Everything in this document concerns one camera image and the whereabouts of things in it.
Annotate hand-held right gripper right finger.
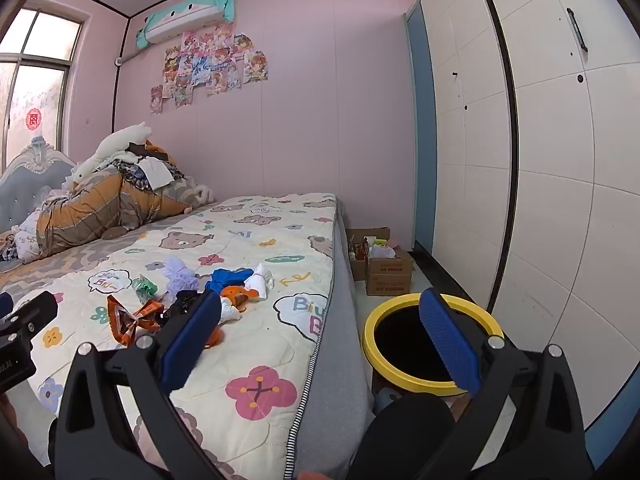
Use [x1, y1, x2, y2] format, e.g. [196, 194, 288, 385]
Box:
[419, 287, 587, 480]

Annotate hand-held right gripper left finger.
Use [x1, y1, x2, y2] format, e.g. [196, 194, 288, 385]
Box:
[54, 289, 223, 480]

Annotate black wrapper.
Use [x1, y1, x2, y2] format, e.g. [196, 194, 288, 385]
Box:
[162, 290, 201, 326]

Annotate purple yarn ball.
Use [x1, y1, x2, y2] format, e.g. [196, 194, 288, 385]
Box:
[167, 272, 201, 297]
[164, 257, 193, 279]

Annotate orange sock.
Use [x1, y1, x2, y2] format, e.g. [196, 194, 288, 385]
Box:
[220, 285, 251, 311]

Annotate orange snack wrapper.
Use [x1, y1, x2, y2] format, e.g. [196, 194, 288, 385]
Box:
[106, 294, 166, 346]

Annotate yellow rimmed trash bin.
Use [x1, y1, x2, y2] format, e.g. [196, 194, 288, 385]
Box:
[362, 294, 505, 413]

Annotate blue cloth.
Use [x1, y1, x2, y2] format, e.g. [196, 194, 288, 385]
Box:
[205, 267, 256, 295]

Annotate green wrapper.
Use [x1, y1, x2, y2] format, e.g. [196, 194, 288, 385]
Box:
[131, 274, 158, 297]

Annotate white cloth bundle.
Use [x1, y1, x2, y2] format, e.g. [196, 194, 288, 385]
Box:
[245, 262, 276, 301]

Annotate floral pillow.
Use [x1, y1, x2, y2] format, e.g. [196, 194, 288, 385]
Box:
[12, 227, 41, 263]

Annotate bed with cartoon quilt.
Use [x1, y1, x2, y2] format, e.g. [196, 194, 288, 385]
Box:
[27, 193, 338, 480]

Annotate closed cardboard box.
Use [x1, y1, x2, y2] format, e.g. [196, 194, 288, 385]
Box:
[365, 247, 415, 297]

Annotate person's leg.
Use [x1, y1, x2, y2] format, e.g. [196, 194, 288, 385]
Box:
[350, 392, 473, 480]

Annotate blue tufted headboard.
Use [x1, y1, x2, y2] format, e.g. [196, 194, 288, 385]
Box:
[0, 137, 76, 233]

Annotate grey mattress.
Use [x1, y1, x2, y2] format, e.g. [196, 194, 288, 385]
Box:
[290, 200, 376, 480]

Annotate open cardboard box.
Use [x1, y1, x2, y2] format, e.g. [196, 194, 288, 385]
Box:
[346, 227, 391, 282]

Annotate pile of bedding and clothes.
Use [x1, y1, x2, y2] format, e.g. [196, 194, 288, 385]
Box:
[35, 165, 201, 256]

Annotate pink white plush toy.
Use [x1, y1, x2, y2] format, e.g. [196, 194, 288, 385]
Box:
[187, 182, 216, 206]

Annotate white goose plush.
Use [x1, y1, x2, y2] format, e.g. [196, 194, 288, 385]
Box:
[72, 121, 153, 186]

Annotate white wardrobe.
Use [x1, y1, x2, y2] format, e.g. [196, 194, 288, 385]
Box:
[404, 0, 640, 461]

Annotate window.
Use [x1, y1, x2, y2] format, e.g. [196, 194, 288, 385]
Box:
[0, 7, 86, 171]

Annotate air conditioner with teal cover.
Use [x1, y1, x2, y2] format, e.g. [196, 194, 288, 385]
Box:
[136, 0, 236, 51]

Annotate grey wall pipe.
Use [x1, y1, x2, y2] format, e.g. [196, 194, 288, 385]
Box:
[114, 47, 146, 67]

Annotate cluster of anime wall posters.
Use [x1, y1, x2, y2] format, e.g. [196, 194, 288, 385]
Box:
[149, 22, 269, 115]

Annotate black wardrobe handle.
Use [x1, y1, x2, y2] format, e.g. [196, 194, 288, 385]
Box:
[566, 7, 588, 52]

